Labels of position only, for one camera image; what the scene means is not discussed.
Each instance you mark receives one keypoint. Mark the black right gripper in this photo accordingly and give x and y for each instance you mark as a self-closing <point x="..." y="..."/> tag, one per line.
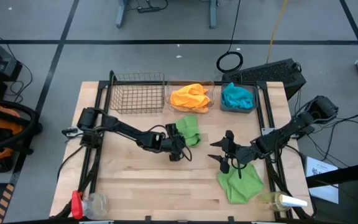
<point x="238" y="152"/>

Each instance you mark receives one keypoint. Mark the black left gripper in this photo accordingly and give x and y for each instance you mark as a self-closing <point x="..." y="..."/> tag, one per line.
<point x="172" y="146"/>

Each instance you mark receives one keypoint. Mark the green microfiber towel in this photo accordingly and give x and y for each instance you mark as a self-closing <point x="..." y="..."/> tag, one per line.
<point x="190" y="130"/>
<point x="241" y="188"/>

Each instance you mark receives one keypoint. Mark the yellow microfiber towel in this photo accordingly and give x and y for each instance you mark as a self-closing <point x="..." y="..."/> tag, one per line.
<point x="191" y="95"/>
<point x="194" y="109"/>

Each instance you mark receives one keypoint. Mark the blue microfiber towel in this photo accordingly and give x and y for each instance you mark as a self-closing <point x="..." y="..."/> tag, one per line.
<point x="236" y="98"/>

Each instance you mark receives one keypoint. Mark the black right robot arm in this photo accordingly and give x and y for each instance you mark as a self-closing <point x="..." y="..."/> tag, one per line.
<point x="291" y="127"/>

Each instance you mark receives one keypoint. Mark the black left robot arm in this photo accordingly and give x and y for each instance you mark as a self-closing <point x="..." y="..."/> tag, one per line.
<point x="126" y="132"/>

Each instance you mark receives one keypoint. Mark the clear plastic basket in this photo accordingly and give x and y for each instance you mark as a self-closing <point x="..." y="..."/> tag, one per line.
<point x="167" y="96"/>

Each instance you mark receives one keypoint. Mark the grey plastic bin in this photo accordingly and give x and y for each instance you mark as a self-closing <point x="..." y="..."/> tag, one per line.
<point x="238" y="111"/>

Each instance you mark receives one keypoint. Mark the spray bottle with white head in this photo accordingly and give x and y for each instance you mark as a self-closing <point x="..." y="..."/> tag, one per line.
<point x="275" y="201"/>

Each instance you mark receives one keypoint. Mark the black computer tower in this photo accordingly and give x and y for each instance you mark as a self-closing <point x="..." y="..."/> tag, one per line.
<point x="266" y="76"/>

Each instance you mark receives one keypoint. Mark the white paper sheet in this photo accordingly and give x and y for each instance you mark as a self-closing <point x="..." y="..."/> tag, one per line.
<point x="322" y="180"/>

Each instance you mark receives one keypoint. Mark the black power strip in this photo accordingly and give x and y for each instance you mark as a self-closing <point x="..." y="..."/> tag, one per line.
<point x="148" y="9"/>

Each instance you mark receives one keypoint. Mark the grey desk legs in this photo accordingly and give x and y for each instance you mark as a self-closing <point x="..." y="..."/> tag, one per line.
<point x="120" y="15"/>

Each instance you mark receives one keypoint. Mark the black Trossen equipment stand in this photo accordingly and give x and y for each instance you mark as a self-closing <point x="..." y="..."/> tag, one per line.
<point x="343" y="175"/>

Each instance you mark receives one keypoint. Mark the orange and black vacuum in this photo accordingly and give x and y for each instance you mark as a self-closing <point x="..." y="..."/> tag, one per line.
<point x="2" y="133"/>

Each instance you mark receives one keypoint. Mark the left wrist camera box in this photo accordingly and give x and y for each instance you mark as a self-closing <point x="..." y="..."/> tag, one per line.
<point x="175" y="157"/>

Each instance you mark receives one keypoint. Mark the black metal table frame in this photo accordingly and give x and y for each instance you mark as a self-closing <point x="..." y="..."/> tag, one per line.
<point x="103" y="84"/>

